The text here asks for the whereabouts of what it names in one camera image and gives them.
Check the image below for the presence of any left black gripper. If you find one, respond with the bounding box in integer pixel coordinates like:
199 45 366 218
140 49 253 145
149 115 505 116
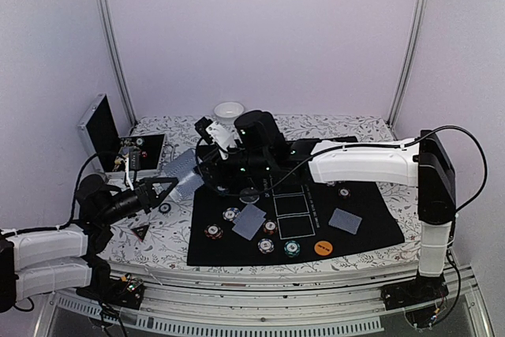
98 177 178 226

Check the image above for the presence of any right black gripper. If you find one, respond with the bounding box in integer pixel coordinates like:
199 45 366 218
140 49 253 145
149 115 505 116
194 139 272 188

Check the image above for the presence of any clear dealer button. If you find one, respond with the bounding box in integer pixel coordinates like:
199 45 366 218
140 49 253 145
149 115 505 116
239 189 260 204

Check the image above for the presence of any green poker chip stack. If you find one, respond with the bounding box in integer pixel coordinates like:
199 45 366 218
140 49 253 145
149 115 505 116
159 203 171 214

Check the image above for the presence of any white chip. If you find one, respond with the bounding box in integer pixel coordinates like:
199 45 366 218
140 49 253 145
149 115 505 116
222 207 240 222
257 238 275 254

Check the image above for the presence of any red chip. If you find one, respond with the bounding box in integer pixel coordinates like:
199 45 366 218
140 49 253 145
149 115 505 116
339 188 350 199
264 220 278 235
204 224 223 240

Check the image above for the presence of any blue card deck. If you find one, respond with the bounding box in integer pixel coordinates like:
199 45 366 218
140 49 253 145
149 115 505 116
163 148 204 203

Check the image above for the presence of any face-down card big blind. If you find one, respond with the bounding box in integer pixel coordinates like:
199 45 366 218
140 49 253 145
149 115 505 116
328 208 362 234

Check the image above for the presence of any orange big blind button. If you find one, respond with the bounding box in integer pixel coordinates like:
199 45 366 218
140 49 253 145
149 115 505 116
314 241 333 256

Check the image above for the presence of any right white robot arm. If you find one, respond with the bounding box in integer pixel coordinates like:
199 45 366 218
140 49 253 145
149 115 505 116
200 114 427 276

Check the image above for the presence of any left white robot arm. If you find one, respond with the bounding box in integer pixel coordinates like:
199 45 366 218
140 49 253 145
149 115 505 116
1 174 178 312

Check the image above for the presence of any black triangular marker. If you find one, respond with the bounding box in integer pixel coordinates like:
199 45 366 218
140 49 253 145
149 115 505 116
130 224 150 242

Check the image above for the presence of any white ceramic bowl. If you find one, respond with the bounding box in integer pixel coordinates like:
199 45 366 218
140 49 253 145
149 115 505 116
214 101 245 125

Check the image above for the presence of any silver poker chip case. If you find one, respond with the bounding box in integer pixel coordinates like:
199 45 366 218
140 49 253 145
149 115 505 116
77 93 167 178

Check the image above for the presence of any black poker mat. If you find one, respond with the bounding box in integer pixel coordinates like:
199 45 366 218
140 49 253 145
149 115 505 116
185 137 405 267

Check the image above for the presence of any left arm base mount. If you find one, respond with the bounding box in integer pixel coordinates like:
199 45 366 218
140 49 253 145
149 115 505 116
76 273 145 310

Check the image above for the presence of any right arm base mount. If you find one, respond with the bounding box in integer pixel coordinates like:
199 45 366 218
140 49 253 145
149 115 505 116
380 269 465 310

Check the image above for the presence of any left aluminium frame post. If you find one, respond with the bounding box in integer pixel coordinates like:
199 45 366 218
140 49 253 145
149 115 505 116
96 0 138 128

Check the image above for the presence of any aluminium frame post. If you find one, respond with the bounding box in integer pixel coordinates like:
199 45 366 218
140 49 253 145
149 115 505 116
96 0 138 128
387 0 428 129

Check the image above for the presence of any right aluminium frame post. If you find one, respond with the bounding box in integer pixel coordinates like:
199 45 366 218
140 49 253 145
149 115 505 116
387 0 428 129

